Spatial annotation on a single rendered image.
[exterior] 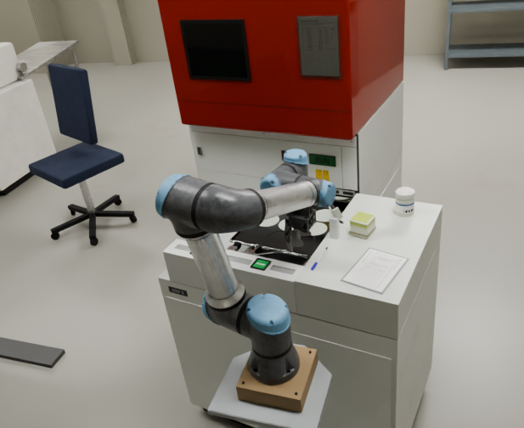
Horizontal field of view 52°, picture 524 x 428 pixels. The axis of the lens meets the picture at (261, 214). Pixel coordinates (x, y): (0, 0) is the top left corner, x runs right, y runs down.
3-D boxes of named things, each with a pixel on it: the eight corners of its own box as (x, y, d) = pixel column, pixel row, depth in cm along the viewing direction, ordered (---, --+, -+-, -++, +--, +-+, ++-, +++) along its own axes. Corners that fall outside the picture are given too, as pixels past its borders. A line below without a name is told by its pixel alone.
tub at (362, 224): (357, 225, 202) (357, 210, 198) (376, 230, 198) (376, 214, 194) (348, 235, 197) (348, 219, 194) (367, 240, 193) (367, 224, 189)
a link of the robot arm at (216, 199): (235, 198, 113) (340, 174, 153) (197, 187, 119) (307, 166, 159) (230, 249, 117) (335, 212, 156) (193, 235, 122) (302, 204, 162)
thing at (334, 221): (334, 229, 201) (332, 199, 194) (344, 231, 199) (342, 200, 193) (328, 238, 197) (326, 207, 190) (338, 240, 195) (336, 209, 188)
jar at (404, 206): (397, 206, 210) (398, 185, 205) (416, 209, 207) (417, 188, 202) (392, 216, 205) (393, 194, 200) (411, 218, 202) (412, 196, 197)
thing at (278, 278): (183, 267, 217) (176, 238, 210) (307, 297, 192) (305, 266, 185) (169, 280, 210) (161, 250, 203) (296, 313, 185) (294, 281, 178)
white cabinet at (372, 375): (255, 329, 300) (235, 202, 259) (431, 379, 257) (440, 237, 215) (191, 417, 253) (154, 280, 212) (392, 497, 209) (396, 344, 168)
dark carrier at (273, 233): (272, 199, 241) (272, 198, 241) (344, 211, 226) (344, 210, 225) (233, 239, 216) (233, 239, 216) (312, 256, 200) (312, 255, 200)
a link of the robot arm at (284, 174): (287, 183, 151) (307, 167, 159) (256, 175, 157) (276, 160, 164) (289, 207, 155) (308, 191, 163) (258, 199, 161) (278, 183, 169)
